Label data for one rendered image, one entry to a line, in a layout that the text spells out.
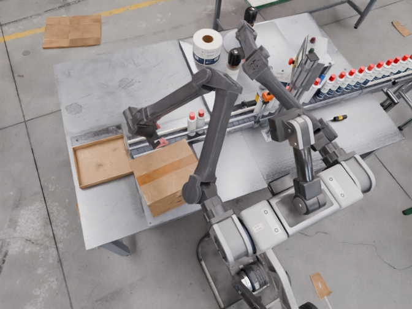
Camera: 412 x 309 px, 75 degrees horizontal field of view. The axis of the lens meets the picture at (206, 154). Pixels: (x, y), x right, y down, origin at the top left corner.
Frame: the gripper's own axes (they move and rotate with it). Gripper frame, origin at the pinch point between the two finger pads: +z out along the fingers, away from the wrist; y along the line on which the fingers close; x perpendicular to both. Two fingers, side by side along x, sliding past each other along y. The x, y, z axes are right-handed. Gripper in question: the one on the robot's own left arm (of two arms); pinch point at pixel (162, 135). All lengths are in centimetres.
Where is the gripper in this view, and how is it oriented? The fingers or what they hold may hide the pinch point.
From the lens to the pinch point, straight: 133.6
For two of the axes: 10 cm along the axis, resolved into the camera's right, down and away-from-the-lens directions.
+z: 5.1, 1.1, 8.5
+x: -7.3, 5.8, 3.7
